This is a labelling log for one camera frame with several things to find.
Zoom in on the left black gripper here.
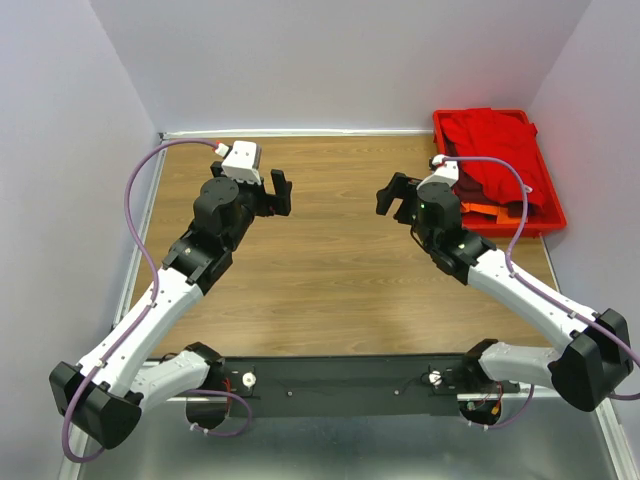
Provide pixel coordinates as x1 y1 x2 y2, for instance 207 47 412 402
212 162 293 252

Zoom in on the bright red t shirt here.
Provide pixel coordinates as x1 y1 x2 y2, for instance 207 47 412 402
440 108 546 207

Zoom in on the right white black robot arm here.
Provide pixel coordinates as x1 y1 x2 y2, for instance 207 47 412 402
376 172 633 412

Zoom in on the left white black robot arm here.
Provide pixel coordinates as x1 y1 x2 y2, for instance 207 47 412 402
49 160 293 449

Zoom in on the dark maroon t shirt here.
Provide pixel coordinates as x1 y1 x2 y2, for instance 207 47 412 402
454 168 501 206

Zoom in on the orange t shirt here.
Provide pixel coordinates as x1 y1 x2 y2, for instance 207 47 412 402
460 202 520 225

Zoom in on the red plastic bin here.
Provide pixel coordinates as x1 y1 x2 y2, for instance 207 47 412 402
433 109 567 238

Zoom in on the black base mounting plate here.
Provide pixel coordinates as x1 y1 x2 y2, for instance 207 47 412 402
186 353 519 431

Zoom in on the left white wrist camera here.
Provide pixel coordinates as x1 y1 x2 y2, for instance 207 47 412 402
222 140 262 185

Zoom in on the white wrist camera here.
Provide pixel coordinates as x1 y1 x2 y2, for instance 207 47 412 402
417 154 459 190
222 140 262 185

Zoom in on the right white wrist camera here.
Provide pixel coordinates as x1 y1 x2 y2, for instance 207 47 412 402
417 154 459 190

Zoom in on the aluminium frame rail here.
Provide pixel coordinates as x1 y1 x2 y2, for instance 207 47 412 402
58 130 435 480

